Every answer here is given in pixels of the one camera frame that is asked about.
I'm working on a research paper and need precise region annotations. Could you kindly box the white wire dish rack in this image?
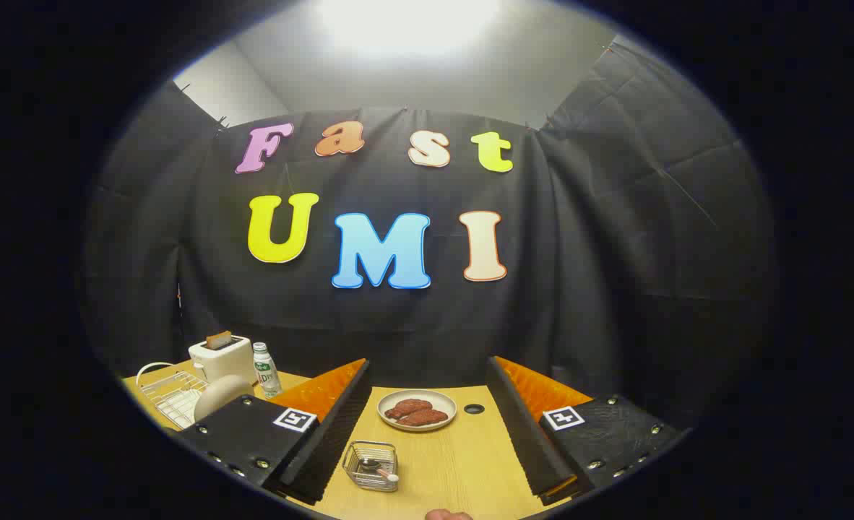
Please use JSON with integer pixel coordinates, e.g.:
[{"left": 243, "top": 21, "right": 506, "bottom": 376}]
[{"left": 136, "top": 361, "right": 210, "bottom": 431}]

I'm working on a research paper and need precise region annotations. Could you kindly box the grey speckled plate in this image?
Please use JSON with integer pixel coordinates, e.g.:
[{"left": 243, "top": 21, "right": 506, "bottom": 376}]
[{"left": 377, "top": 389, "right": 458, "bottom": 433}]

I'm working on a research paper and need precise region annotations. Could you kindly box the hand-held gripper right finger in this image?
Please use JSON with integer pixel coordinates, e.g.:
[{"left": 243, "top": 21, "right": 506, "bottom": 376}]
[{"left": 486, "top": 355, "right": 688, "bottom": 506}]

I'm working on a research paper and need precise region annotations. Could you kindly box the black backdrop cloth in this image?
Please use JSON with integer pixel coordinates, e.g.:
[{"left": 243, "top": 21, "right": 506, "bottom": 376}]
[{"left": 80, "top": 36, "right": 778, "bottom": 434}]

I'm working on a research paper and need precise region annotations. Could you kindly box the plastic bottle green label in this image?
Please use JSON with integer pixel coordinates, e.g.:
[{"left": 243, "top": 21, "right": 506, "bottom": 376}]
[{"left": 252, "top": 342, "right": 283, "bottom": 398}]

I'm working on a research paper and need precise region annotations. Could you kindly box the red meat slice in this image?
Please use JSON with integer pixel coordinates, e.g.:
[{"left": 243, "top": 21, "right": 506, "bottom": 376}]
[
  {"left": 398, "top": 409, "right": 449, "bottom": 428},
  {"left": 385, "top": 399, "right": 434, "bottom": 420}
]

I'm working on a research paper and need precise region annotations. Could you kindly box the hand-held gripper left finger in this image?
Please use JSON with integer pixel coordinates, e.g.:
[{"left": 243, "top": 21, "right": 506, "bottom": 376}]
[{"left": 176, "top": 358, "right": 372, "bottom": 506}]

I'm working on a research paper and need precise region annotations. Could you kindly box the metal wire basket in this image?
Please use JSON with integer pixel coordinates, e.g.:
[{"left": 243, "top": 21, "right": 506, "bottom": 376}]
[{"left": 342, "top": 441, "right": 400, "bottom": 493}]

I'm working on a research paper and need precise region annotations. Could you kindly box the white toaster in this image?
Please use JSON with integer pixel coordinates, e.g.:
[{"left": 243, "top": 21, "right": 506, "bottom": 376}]
[{"left": 188, "top": 335, "right": 256, "bottom": 385}]

